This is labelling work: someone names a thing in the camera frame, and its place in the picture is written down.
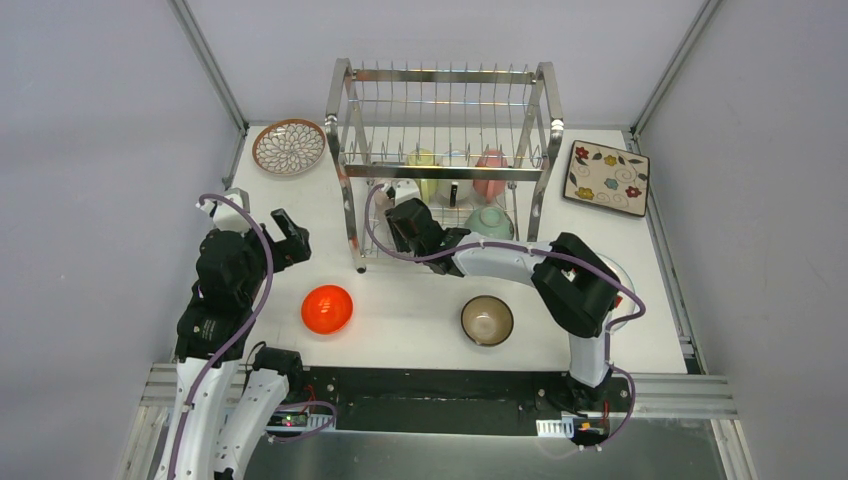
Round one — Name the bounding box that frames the light green mug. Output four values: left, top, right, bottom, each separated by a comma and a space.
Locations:
404, 148, 440, 205

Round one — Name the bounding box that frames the white ribbed mug black rim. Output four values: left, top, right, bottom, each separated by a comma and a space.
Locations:
437, 150, 473, 208

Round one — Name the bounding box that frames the orange plastic bowl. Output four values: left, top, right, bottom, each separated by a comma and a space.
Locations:
300, 285, 354, 335

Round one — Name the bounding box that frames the mint green bowl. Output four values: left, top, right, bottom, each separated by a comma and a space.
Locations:
464, 206, 515, 240

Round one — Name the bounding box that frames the pink mug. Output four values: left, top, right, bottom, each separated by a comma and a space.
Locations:
472, 149, 509, 204

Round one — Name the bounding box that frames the beige bowl dark rim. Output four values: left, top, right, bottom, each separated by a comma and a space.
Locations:
460, 295, 514, 347

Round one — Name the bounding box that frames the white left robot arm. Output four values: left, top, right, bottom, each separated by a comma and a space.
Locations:
155, 209, 311, 479

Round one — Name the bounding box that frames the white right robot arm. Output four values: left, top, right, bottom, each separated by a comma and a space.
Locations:
385, 199, 631, 410

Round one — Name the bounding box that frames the stainless steel dish rack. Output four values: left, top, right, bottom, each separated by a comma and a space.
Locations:
324, 58, 565, 273

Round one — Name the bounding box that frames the brown floral round plate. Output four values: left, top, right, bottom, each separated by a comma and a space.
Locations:
251, 119, 327, 177

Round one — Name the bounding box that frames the square floral plate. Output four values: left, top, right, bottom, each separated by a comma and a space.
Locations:
563, 140, 651, 217

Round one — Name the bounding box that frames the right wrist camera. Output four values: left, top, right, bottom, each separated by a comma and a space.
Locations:
383, 178, 422, 208

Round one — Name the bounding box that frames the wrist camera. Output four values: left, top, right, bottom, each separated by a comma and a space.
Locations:
383, 178, 422, 208
196, 188, 251, 234

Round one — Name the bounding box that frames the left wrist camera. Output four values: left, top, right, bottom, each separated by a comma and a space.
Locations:
196, 188, 251, 234

